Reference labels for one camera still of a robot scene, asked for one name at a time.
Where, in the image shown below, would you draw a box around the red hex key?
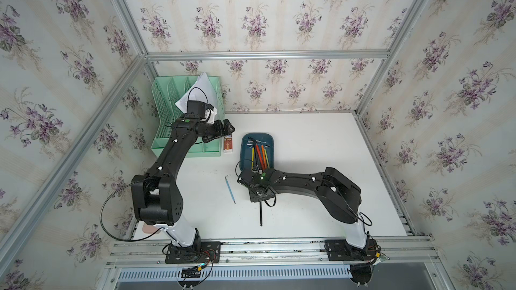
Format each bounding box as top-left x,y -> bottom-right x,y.
255,143 -> 267,170

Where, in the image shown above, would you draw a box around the long black hex key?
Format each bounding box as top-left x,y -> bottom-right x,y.
248,139 -> 261,171

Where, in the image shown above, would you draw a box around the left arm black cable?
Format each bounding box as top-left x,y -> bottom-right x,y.
99,180 -> 162,243

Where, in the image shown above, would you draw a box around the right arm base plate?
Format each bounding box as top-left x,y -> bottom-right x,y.
325,236 -> 382,263

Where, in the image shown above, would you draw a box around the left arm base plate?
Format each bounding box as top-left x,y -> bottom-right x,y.
162,241 -> 222,264

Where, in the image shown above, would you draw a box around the white paper sheets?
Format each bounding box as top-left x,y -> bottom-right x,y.
175,72 -> 220,112

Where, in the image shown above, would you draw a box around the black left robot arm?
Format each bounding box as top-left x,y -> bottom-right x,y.
130,115 -> 235,252

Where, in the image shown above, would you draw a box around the yellow hex key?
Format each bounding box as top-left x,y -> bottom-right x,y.
251,146 -> 256,170

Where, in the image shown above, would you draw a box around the green mesh file organizer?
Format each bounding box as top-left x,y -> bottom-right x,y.
150,75 -> 225,159

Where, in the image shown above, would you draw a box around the pink object beside table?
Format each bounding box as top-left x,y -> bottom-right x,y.
141,224 -> 160,235

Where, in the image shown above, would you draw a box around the blue hex key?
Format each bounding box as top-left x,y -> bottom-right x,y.
224,175 -> 236,205

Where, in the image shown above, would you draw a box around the orange hex key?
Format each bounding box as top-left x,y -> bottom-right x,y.
259,142 -> 269,169

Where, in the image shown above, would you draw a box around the teal plastic storage box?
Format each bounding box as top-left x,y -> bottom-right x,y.
239,132 -> 275,170

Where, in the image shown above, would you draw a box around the thin black hex key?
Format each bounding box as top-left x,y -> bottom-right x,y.
259,202 -> 263,227

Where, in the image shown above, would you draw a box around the aluminium front rail frame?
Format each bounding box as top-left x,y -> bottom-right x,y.
97,236 -> 453,289

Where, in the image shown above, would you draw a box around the white ventilation grille strip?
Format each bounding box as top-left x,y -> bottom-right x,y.
118,264 -> 352,283

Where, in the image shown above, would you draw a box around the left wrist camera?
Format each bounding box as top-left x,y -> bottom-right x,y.
185,100 -> 218,124

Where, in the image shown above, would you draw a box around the lime green hex key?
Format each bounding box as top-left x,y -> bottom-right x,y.
261,145 -> 270,168

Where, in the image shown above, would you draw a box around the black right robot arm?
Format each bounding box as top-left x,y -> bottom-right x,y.
237,167 -> 369,250

